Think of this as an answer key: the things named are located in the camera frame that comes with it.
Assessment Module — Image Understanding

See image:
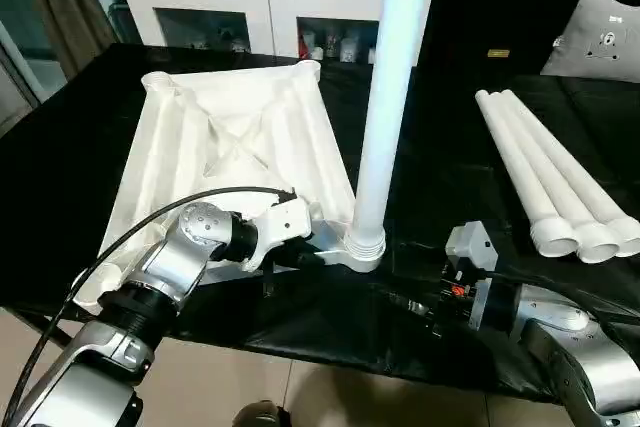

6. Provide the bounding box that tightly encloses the white plastic table leg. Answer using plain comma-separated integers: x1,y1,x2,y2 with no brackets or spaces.
347,0,435,261
474,89,579,261
488,90,621,264
501,89,640,258

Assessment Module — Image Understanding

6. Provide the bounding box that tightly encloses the black sofa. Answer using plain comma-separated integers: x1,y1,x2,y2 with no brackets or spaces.
414,0,640,93

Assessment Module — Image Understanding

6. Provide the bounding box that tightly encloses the black metal frame bar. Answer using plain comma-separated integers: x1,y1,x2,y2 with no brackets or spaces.
9,306,71,348

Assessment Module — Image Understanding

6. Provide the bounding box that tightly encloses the brown grey curtain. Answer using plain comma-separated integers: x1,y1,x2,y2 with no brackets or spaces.
14,0,124,81

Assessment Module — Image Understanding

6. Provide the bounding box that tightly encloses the white plastic table top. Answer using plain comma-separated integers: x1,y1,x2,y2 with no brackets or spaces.
71,59,389,313

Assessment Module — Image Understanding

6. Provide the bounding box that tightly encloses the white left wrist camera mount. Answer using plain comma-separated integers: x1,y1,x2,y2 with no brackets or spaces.
239,196,314,273

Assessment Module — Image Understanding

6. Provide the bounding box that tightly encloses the grey cushion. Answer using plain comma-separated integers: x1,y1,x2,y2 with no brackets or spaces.
539,0,640,84

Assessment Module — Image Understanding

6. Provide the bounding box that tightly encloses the black work mat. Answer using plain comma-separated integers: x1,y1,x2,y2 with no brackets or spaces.
0,42,640,403

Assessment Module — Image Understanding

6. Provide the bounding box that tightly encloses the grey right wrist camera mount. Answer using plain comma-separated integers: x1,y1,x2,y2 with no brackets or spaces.
443,220,499,332

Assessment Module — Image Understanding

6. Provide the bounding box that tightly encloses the dark rounded robot foot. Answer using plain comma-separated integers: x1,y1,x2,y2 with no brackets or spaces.
232,399,294,427

